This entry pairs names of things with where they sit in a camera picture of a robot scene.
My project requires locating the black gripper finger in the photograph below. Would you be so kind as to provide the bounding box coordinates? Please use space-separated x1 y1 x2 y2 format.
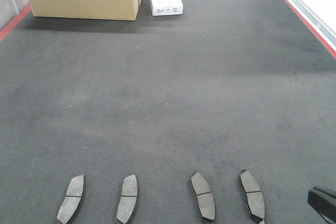
308 186 335 223

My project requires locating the brake pad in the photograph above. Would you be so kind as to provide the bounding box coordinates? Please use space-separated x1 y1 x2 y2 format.
57 174 86 223
238 170 265 223
190 172 215 223
116 174 138 223

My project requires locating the grey conveyor belt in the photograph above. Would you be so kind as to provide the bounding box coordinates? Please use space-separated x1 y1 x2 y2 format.
1 0 335 223

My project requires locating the right red conveyor rail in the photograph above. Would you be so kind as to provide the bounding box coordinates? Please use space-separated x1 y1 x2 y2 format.
284 0 335 58

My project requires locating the red conveyor side rail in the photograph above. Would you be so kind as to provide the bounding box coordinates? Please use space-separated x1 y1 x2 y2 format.
0 4 31 41

